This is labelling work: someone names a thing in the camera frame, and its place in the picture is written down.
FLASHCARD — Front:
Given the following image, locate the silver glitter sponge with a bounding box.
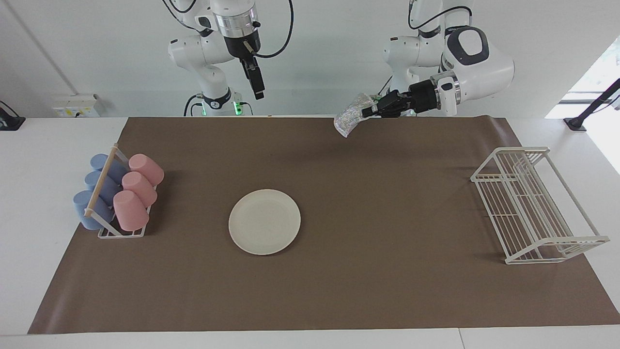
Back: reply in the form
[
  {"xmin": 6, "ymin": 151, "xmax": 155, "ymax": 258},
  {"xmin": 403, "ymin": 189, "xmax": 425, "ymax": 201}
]
[{"xmin": 334, "ymin": 93, "xmax": 374, "ymax": 138}]

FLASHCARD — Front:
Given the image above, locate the cream round plate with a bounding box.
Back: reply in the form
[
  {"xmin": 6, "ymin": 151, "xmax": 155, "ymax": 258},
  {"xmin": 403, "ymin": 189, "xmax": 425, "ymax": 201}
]
[{"xmin": 228, "ymin": 189, "xmax": 301, "ymax": 256}]

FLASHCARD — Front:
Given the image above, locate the pink plastic cup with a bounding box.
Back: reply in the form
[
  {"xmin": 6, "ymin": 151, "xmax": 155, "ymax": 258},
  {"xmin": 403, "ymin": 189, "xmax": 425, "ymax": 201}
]
[
  {"xmin": 113, "ymin": 190, "xmax": 150, "ymax": 232},
  {"xmin": 122, "ymin": 171, "xmax": 158, "ymax": 208},
  {"xmin": 128, "ymin": 154, "xmax": 165, "ymax": 187}
]

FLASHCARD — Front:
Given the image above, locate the blue plastic cup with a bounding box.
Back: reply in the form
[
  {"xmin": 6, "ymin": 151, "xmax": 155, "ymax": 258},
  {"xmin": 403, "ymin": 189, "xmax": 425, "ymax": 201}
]
[
  {"xmin": 90, "ymin": 154, "xmax": 129, "ymax": 185},
  {"xmin": 73, "ymin": 190, "xmax": 116, "ymax": 231},
  {"xmin": 84, "ymin": 171, "xmax": 122, "ymax": 206}
]

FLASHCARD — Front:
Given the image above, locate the brown table mat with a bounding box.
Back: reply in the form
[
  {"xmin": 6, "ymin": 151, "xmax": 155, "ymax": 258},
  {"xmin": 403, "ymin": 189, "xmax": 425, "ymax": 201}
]
[{"xmin": 28, "ymin": 116, "xmax": 620, "ymax": 335}]

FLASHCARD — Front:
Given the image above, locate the bright window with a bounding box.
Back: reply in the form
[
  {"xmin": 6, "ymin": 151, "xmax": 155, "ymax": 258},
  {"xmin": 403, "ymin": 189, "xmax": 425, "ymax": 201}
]
[{"xmin": 545, "ymin": 36, "xmax": 620, "ymax": 119}]

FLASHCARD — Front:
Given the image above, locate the white cup holder rack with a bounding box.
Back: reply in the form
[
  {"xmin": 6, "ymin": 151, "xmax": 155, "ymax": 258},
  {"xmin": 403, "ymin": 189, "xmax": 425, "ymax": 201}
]
[{"xmin": 84, "ymin": 143, "xmax": 158, "ymax": 239}]

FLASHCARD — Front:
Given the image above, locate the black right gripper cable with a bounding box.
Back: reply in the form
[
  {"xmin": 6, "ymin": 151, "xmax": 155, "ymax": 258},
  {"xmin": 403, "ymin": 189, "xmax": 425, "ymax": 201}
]
[{"xmin": 249, "ymin": 0, "xmax": 295, "ymax": 60}]

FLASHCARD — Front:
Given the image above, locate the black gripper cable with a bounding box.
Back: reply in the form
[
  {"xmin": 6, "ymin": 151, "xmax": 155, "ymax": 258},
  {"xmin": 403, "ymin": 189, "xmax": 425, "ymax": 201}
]
[
  {"xmin": 249, "ymin": 0, "xmax": 295, "ymax": 60},
  {"xmin": 408, "ymin": 0, "xmax": 473, "ymax": 31}
]

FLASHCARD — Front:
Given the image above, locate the black right base cable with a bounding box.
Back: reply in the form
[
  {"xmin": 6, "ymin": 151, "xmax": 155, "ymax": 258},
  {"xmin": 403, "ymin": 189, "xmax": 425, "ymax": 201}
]
[{"xmin": 183, "ymin": 94, "xmax": 204, "ymax": 117}]

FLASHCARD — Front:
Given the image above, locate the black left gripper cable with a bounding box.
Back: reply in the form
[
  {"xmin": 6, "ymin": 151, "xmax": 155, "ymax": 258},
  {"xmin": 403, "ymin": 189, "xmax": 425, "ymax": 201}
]
[{"xmin": 408, "ymin": 0, "xmax": 473, "ymax": 31}]

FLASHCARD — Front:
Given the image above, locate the white wall power outlet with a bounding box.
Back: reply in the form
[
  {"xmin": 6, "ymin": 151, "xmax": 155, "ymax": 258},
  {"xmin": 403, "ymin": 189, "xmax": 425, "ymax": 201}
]
[{"xmin": 52, "ymin": 95, "xmax": 100, "ymax": 118}]

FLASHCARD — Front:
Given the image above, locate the white wire dish rack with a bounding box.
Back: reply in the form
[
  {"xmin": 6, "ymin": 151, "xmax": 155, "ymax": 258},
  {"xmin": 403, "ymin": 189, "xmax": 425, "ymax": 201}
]
[{"xmin": 470, "ymin": 147, "xmax": 610, "ymax": 265}]

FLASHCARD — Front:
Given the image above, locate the black table clamp mount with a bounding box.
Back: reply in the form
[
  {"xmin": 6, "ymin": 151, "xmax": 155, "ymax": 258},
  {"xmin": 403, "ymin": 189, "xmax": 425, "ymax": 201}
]
[{"xmin": 0, "ymin": 100, "xmax": 26, "ymax": 131}]

